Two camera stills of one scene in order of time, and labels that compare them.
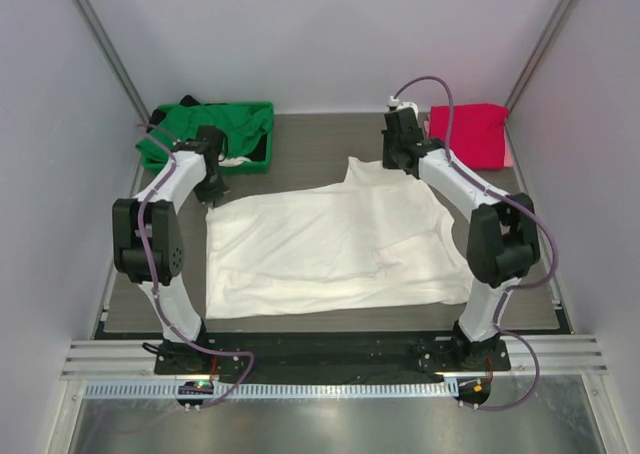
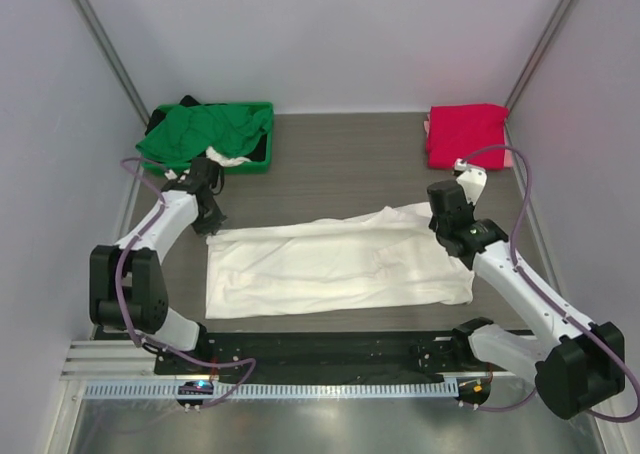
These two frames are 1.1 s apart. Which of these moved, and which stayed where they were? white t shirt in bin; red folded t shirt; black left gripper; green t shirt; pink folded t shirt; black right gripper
Moved: black left gripper; black right gripper
Stayed: pink folded t shirt; white t shirt in bin; red folded t shirt; green t shirt
